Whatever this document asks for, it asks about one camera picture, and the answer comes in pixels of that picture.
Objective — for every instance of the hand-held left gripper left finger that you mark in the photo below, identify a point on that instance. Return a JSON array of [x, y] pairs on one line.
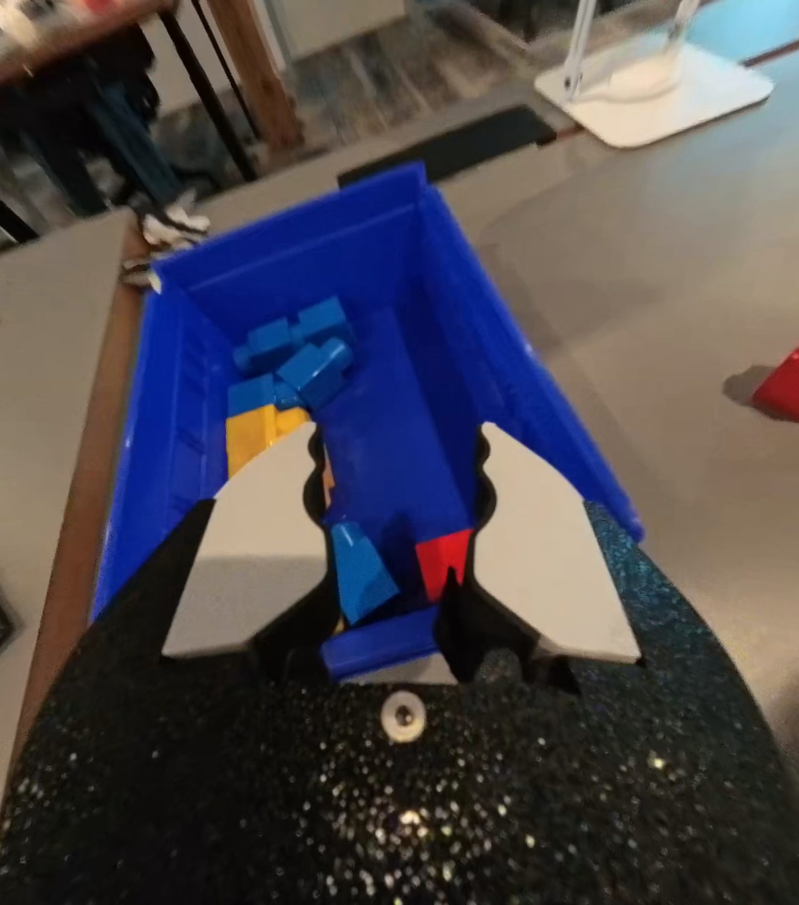
[[251, 565]]

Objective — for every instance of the pile of mega blocks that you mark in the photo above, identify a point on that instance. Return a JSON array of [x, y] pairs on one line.
[[314, 367]]

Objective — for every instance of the zebra striped object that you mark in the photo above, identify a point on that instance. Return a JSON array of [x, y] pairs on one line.
[[166, 226]]

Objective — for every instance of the blue plastic bin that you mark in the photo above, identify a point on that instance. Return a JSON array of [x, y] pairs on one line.
[[385, 269]]

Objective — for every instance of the wooden post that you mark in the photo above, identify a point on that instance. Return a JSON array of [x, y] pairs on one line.
[[261, 71]]

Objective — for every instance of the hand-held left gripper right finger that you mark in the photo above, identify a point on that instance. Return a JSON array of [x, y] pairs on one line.
[[548, 565]]

